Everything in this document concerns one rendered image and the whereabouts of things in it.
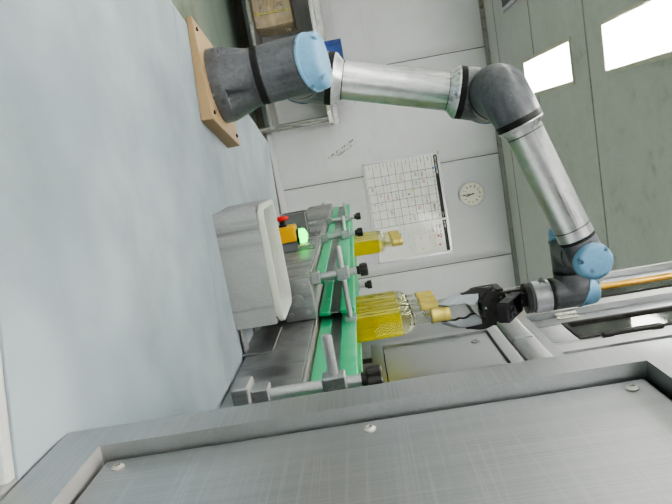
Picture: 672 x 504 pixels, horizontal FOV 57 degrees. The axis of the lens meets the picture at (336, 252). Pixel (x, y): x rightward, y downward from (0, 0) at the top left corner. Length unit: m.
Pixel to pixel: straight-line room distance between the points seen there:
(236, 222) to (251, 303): 0.15
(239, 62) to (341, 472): 0.98
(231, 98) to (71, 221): 0.70
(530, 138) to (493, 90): 0.12
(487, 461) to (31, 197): 0.41
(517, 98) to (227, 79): 0.57
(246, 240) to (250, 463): 0.74
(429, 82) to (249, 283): 0.59
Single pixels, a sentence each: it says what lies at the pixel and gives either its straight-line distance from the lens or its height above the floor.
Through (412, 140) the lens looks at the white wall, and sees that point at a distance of 7.32.
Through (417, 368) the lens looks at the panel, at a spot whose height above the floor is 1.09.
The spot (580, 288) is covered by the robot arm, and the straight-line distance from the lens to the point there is 1.50.
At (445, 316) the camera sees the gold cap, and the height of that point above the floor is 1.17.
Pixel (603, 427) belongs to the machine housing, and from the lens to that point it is 0.43.
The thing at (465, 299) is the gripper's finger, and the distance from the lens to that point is 1.45.
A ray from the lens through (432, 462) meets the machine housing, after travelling 0.40.
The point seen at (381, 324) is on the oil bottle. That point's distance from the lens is 1.42.
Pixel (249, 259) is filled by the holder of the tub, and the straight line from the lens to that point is 1.14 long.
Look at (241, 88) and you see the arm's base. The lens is 1.26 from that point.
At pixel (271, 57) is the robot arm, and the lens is 1.26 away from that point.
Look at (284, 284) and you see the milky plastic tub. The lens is 1.31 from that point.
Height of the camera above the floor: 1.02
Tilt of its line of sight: 3 degrees down
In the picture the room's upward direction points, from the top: 80 degrees clockwise
